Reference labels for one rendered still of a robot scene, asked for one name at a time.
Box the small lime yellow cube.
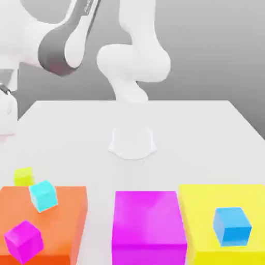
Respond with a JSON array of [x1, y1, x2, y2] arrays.
[[13, 167, 35, 187]]

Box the small cyan cube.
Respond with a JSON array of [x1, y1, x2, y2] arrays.
[[28, 180, 59, 214]]

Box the small magenta cube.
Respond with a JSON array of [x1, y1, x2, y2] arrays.
[[3, 219, 45, 265]]

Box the large orange box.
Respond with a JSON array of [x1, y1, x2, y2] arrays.
[[0, 185, 89, 265]]

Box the large yellow box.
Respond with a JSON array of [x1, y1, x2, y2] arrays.
[[179, 184, 265, 265]]

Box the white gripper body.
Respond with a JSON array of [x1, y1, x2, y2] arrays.
[[0, 93, 19, 137]]

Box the large magenta box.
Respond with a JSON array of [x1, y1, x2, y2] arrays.
[[111, 190, 188, 265]]

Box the small blue cube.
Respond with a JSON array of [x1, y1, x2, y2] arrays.
[[212, 207, 253, 247]]

